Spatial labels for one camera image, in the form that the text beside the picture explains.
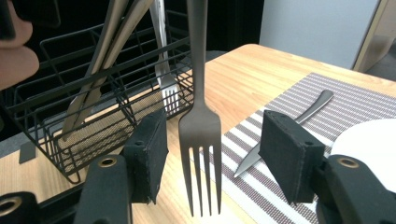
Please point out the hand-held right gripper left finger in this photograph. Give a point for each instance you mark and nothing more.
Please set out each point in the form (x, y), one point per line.
(146, 155)

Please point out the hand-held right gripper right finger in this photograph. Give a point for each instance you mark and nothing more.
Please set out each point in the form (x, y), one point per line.
(289, 155)

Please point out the steel table knife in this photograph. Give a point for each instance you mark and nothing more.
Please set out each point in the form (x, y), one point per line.
(314, 107)
(126, 31)
(109, 31)

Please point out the steel fork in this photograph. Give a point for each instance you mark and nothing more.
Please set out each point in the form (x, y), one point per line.
(199, 130)
(166, 81)

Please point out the white plate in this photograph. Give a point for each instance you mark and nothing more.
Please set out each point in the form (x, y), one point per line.
(367, 140)

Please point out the grey striped placemat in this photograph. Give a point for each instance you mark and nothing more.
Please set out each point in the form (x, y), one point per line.
(358, 102)

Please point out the grey tape piece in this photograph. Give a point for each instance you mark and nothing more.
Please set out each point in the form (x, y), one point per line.
(27, 152)

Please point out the white panel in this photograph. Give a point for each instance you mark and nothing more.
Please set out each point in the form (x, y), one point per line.
(311, 28)

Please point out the wooden desk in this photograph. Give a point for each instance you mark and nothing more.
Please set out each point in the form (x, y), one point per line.
(386, 18)

